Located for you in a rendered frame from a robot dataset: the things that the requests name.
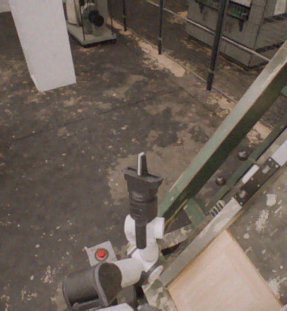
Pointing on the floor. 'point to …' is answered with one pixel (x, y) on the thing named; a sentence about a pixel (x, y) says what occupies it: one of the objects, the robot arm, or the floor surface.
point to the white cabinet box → (44, 42)
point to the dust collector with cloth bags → (89, 20)
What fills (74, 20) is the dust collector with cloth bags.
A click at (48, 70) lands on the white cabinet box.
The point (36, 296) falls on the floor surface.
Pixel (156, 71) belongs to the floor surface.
